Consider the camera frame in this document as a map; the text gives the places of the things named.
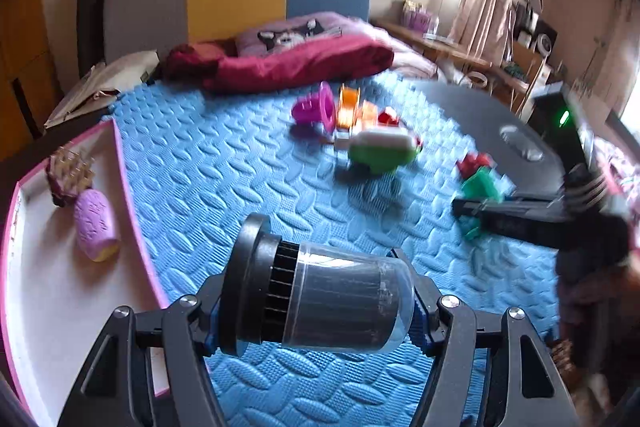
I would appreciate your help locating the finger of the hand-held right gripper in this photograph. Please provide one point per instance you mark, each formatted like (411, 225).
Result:
(505, 206)
(520, 229)

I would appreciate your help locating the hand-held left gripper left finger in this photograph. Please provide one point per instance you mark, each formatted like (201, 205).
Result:
(187, 324)

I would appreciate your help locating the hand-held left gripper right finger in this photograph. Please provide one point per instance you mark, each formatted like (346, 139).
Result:
(452, 324)

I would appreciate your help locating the green plastic spool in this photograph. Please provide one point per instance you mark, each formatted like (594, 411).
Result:
(481, 187)

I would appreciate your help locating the red plastic toy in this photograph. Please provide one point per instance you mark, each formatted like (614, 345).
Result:
(474, 164)

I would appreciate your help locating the black filter with clear cap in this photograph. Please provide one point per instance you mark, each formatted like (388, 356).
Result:
(330, 302)

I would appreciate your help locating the white and green toy bottle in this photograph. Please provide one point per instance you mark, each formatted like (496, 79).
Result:
(382, 149)

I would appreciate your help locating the white tray with pink rim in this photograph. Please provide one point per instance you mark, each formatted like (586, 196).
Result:
(50, 307)

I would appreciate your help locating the orange plastic spool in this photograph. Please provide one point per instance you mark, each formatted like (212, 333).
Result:
(349, 107)

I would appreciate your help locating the magenta plastic cup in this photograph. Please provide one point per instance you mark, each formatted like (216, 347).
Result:
(312, 109)

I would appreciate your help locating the brown spiky toy fruit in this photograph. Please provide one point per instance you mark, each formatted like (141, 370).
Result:
(67, 177)
(562, 354)

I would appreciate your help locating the purple oval toy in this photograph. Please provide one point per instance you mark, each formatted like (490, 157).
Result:
(95, 224)

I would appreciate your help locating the small red plastic piece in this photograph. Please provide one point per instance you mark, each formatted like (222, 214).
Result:
(387, 117)

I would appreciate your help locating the blue foam mat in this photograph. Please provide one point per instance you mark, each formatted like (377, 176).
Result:
(200, 167)

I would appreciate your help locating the cluttered shelf unit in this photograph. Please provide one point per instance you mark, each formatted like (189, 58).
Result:
(535, 37)

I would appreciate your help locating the wooden desk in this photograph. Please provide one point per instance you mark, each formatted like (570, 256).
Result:
(450, 52)

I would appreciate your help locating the small orange plastic piece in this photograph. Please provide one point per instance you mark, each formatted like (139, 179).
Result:
(369, 114)

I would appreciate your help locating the pink bedding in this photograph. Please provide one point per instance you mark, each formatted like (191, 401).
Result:
(410, 57)

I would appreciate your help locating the purple box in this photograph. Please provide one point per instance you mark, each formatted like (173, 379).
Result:
(417, 17)

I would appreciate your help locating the maroon blanket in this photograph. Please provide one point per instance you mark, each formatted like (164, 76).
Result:
(300, 59)

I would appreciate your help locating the beige cloth bag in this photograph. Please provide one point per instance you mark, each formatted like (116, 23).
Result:
(110, 79)

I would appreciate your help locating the purple cat print pillow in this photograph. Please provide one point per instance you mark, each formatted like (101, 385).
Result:
(295, 32)

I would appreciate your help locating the wooden wardrobe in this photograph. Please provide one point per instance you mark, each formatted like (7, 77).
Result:
(25, 57)

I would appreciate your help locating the black rolled mat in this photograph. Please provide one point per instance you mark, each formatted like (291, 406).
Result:
(92, 17)

